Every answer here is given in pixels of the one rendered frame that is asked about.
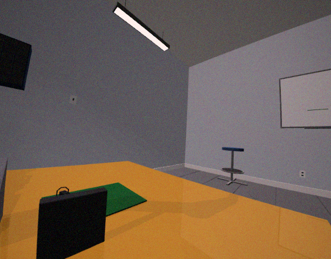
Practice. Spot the green circuit board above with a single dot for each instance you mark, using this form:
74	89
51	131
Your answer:
119	198

